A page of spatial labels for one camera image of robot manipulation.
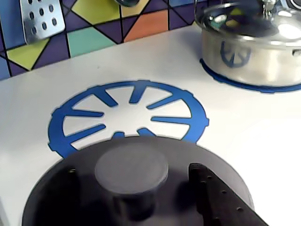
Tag steel pot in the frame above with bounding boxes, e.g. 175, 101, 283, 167
194, 0, 301, 87

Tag gray round lid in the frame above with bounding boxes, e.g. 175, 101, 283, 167
22, 135, 256, 226

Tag glass steel pot lid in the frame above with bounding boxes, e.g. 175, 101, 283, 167
194, 0, 301, 51

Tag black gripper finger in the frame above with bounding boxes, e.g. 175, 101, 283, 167
189, 162, 270, 226

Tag steel slotted spatula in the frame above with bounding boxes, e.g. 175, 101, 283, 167
20, 0, 66, 45

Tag blue burner print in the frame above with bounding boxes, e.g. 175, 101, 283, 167
48, 80, 210, 161
199, 57, 301, 95

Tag steel ladle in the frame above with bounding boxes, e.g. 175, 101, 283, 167
114, 0, 148, 8

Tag blue toy kitchen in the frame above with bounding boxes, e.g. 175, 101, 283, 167
0, 0, 301, 226

